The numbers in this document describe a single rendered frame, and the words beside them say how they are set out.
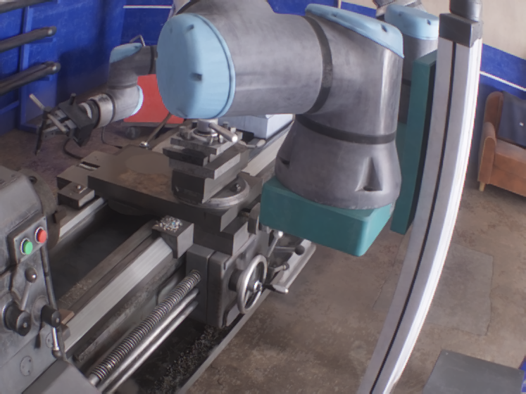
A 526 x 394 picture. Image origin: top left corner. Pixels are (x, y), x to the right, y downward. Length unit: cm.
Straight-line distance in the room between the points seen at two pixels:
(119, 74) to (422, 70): 88
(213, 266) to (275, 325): 109
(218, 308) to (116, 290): 47
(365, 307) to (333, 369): 58
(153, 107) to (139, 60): 335
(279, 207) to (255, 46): 26
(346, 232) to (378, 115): 16
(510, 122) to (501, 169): 50
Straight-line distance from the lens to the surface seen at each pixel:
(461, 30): 85
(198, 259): 195
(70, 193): 214
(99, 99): 149
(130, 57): 151
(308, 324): 300
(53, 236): 151
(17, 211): 116
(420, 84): 88
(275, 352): 280
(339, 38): 75
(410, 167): 92
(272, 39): 70
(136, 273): 177
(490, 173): 502
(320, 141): 80
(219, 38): 68
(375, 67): 77
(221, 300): 200
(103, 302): 164
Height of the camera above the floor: 183
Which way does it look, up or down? 27 degrees down
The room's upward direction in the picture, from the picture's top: 6 degrees clockwise
